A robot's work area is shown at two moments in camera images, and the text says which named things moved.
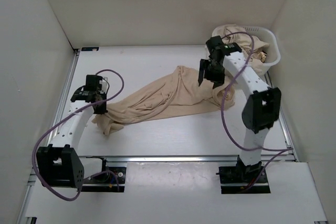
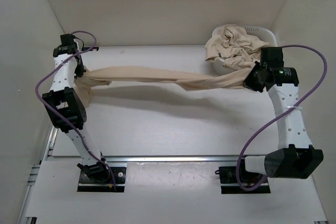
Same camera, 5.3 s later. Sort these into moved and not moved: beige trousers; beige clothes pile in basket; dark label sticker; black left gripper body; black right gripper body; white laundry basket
Moved: black right gripper body; black left gripper body; beige trousers
Not moved: white laundry basket; dark label sticker; beige clothes pile in basket
